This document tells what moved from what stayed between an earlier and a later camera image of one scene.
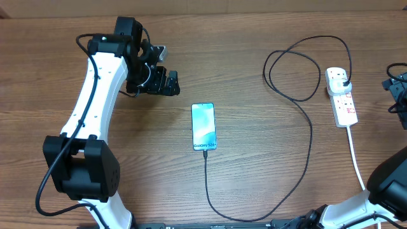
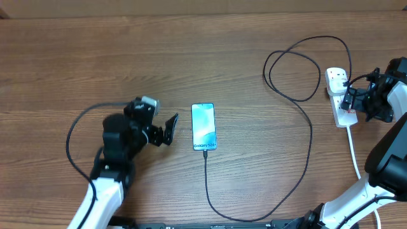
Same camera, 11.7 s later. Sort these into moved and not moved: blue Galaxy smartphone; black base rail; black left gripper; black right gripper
Moved: black left gripper; black right gripper
Not moved: black base rail; blue Galaxy smartphone
